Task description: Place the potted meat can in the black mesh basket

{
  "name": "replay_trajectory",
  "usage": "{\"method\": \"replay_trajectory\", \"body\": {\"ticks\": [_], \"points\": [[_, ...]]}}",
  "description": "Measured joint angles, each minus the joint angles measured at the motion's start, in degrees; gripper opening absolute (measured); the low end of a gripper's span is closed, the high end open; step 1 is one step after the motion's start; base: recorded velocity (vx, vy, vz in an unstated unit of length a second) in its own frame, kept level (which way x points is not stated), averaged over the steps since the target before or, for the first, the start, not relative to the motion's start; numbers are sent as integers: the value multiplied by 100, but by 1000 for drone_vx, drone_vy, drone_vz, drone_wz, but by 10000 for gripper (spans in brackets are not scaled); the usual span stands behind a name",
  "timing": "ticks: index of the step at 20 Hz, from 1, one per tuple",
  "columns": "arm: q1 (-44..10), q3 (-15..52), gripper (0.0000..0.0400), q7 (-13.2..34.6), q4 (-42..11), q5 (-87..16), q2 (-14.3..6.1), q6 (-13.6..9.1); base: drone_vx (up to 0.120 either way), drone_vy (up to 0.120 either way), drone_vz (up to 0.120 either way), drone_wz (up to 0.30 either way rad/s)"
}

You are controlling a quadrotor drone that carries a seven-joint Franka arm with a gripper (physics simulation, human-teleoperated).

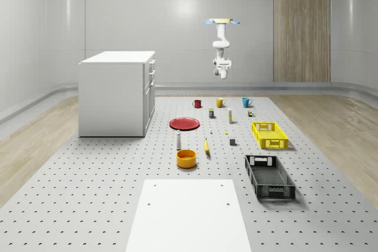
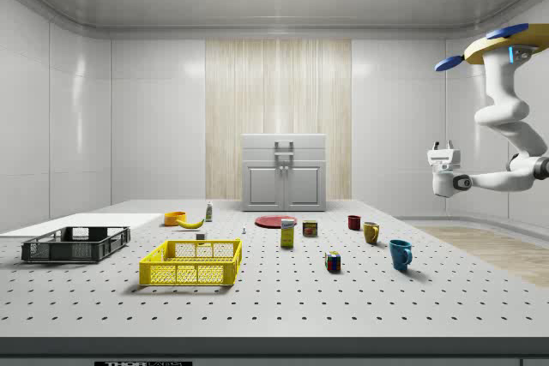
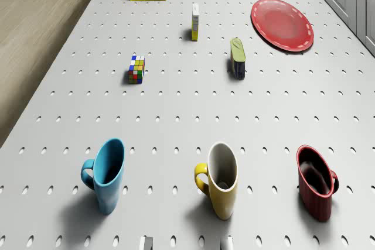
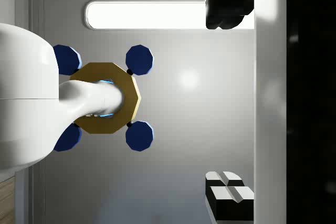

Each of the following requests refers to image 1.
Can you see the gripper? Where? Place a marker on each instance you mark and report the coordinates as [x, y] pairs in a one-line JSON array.
[[224, 63]]

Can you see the small tin can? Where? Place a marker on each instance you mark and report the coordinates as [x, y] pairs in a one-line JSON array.
[[211, 114]]

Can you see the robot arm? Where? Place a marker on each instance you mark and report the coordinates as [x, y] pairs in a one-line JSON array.
[[220, 44]]

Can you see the yellow mug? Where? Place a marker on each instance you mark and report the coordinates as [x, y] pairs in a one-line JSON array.
[[219, 103]]

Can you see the drone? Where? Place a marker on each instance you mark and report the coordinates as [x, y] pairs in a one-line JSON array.
[[221, 21]]

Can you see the blue mug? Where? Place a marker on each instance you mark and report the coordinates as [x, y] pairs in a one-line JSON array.
[[245, 103]]

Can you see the red mug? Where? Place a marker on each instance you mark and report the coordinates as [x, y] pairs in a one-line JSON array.
[[197, 104]]

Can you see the white and yellow box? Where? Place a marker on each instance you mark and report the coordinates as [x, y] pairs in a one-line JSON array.
[[230, 116]]

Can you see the puzzle cube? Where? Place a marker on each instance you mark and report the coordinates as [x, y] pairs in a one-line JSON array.
[[250, 113]]

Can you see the red plate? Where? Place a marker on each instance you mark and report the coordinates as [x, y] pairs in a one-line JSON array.
[[184, 123]]

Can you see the grey cube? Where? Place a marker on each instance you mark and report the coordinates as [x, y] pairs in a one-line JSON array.
[[232, 142]]

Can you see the banana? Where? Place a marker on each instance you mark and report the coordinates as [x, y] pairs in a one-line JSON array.
[[207, 147]]

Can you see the small white bottle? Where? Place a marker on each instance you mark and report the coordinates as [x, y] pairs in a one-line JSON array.
[[178, 141]]

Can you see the yellow basket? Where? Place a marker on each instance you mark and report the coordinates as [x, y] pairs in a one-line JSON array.
[[274, 143]]

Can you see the yellow bowl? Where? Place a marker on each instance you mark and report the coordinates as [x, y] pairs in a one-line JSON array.
[[186, 161]]

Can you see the white cabinet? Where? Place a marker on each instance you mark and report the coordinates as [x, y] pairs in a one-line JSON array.
[[112, 98]]

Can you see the dark grey basket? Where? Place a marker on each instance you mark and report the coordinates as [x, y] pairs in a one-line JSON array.
[[276, 192]]

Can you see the white board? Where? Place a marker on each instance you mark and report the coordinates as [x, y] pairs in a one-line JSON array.
[[189, 219]]

